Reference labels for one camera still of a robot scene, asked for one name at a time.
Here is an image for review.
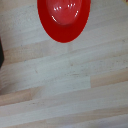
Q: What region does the red plastic bowl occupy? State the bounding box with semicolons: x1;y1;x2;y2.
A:
36;0;92;44

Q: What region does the dark blurry object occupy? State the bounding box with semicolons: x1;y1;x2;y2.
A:
0;38;5;69

